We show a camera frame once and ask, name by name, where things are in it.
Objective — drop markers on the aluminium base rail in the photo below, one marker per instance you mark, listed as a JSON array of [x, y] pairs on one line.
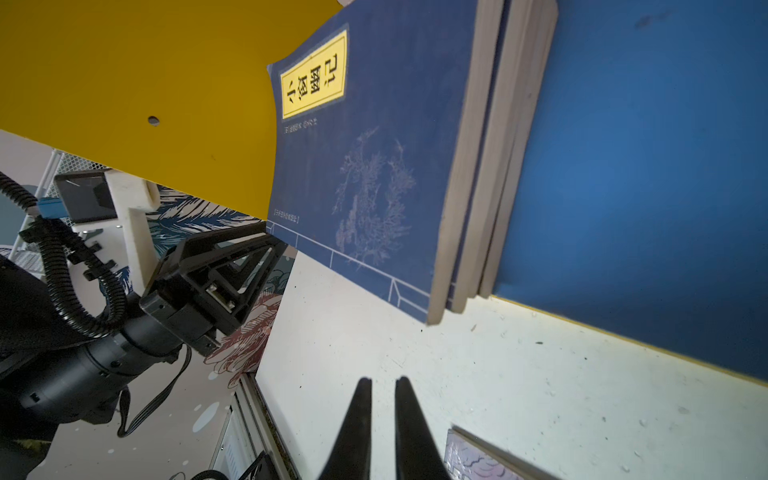
[[250, 445]]

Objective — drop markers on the blue book yellow label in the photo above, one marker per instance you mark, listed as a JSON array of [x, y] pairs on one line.
[[380, 122], [518, 22]]

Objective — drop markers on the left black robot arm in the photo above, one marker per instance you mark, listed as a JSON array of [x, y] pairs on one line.
[[74, 340]]

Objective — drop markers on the yellow pink blue bookshelf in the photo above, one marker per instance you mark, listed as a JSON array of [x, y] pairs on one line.
[[642, 205]]

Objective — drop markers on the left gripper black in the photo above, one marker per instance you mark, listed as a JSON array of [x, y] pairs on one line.
[[205, 287]]

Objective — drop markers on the red Hamlet book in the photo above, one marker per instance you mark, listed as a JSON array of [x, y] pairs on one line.
[[467, 456]]

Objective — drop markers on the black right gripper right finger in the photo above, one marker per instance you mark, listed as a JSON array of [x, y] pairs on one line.
[[417, 456]]

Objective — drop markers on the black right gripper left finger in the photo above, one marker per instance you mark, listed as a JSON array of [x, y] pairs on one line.
[[350, 457]]

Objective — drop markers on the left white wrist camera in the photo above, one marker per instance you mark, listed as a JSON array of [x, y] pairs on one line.
[[98, 199]]

